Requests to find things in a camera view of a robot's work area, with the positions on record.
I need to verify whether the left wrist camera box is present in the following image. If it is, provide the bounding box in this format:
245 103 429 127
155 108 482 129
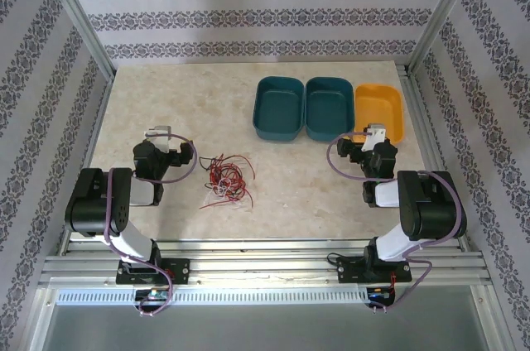
143 125 172 154

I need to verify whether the aluminium rail beam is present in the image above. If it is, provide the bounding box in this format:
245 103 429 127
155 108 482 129
39 238 492 290

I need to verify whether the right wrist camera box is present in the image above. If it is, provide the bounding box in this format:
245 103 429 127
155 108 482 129
361 122 388 152

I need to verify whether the aluminium frame post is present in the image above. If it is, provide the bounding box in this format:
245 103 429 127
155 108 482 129
35 0 116 79
407 0 484 75

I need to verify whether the slotted grey cable duct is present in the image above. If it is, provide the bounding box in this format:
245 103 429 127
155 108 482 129
55 287 372 306

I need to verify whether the aluminium side rail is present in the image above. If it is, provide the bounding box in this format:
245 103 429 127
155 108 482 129
395 63 471 252
57 73 115 255

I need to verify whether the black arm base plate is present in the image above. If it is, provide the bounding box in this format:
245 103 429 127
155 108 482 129
115 257 190 286
335 255 413 285

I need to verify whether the teal plastic bin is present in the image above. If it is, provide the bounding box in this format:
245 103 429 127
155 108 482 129
252 75 306 142
304 76 356 144

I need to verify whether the orange plastic bin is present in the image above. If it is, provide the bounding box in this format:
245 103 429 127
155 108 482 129
354 84 405 145

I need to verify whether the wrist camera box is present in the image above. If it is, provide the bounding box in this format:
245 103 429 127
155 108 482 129
143 125 172 154
361 122 388 152

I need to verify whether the small circuit board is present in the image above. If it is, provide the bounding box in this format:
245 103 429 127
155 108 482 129
136 288 171 301
367 286 394 301

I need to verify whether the red cable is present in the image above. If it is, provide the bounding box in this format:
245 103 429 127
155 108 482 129
199 185 254 210
209 154 257 180
205 160 249 199

